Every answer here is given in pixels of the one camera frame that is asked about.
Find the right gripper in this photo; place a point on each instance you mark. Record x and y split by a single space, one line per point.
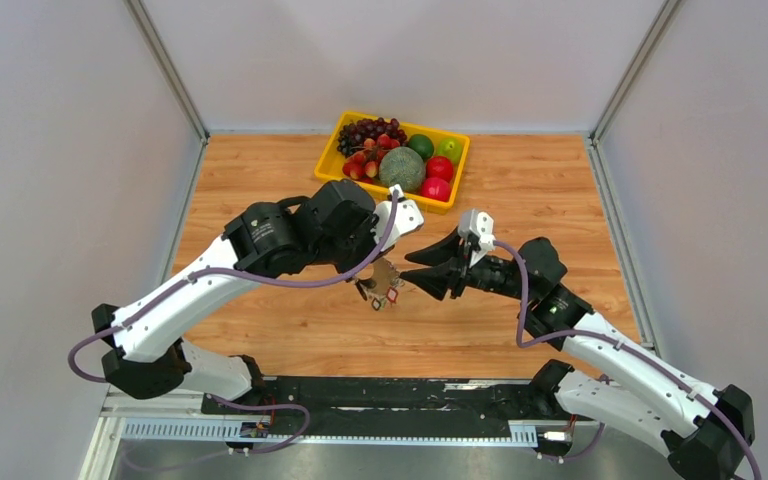
437 279

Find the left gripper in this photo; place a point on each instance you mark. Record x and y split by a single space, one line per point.
371 245

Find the metal keyring plate blue handle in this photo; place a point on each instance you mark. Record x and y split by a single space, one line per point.
373 289

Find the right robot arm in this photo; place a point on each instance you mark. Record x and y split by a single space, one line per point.
703 432

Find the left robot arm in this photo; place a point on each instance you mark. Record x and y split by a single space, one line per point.
269 242

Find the red key tag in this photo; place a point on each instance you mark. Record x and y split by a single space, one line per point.
392 295

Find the lower red apple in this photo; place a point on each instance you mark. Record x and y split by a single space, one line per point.
436 188

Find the red apple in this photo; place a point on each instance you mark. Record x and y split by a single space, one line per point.
436 188
440 167

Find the green netted melon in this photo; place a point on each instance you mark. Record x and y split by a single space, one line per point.
404 167

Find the upper red apple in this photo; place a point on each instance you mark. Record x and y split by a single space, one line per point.
440 167

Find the yellow plastic tray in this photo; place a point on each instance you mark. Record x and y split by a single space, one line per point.
330 163

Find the dark grape bunch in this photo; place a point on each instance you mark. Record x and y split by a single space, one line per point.
359 134

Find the light green apple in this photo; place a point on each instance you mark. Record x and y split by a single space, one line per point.
451 148

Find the dark green lime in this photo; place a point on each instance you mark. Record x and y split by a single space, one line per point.
422 145

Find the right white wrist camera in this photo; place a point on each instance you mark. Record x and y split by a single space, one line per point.
476 229

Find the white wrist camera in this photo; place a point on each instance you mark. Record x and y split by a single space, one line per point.
397 217
476 229

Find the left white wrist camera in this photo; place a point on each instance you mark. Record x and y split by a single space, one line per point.
397 217

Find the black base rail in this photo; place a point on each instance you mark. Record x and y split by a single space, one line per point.
409 407

